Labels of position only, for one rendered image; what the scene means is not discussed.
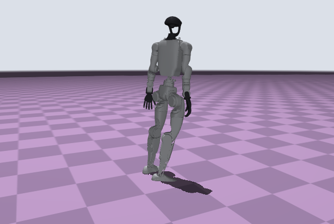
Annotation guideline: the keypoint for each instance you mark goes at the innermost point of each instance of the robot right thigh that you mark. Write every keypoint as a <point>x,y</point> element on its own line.
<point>176,115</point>

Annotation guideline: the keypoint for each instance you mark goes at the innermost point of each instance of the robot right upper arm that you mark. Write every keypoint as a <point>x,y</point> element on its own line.
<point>186,52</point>

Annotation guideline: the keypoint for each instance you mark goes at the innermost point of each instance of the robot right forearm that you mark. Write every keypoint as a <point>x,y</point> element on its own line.
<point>186,80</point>

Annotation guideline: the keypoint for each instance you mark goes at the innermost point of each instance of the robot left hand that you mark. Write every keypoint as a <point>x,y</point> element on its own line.
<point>149,99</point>

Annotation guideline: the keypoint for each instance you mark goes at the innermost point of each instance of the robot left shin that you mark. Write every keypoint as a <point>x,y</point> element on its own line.
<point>153,145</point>

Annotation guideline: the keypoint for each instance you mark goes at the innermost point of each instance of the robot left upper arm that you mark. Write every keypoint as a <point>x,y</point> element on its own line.
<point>154,58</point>

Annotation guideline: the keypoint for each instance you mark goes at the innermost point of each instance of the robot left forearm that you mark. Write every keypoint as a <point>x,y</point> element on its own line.
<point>150,80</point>

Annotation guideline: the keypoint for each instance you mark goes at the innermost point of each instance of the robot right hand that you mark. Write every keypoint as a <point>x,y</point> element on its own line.
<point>188,103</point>

